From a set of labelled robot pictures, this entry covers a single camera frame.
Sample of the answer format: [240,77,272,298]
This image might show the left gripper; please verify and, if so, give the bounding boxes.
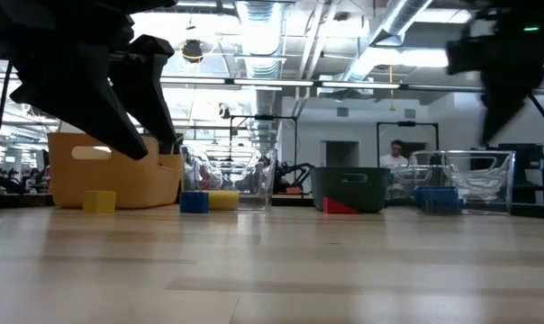
[0,0,179,161]

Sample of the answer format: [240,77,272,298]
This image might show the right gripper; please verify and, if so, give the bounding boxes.
[445,33,544,145]

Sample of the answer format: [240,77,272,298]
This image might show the wide blue studded brick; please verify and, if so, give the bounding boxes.
[413,185,465,215]

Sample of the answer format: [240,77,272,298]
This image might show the small yellow cube block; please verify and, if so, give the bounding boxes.
[82,190,117,214]

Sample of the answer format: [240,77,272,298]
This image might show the small blue toy brick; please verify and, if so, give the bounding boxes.
[179,191,210,214]

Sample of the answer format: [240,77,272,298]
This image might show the yellow cylinder block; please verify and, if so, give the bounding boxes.
[207,189,240,212]

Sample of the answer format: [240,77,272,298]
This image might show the red wedge block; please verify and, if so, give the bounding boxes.
[322,196,361,215]

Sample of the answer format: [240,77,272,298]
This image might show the clear plastic bin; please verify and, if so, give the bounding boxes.
[179,146,278,212]
[388,149,517,215]

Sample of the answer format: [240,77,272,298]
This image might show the yellow plastic bin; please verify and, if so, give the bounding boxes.
[46,131,183,210]

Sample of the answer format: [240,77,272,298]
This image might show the person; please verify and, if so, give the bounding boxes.
[378,139,418,171]

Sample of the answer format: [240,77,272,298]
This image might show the long ceiling light strip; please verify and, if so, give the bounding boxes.
[159,76,316,89]
[319,80,402,91]

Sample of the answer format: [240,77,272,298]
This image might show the teal plastic bin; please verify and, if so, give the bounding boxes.
[309,166,391,214]

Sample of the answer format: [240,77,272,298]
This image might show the black dome ceiling camera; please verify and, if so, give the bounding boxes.
[181,39,205,65]

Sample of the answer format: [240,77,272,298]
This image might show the black metal gantry frame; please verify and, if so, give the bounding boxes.
[376,120,440,168]
[229,113,299,184]

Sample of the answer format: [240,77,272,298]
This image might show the silver ceiling duct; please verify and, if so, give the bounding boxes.
[234,0,286,140]
[339,0,435,85]

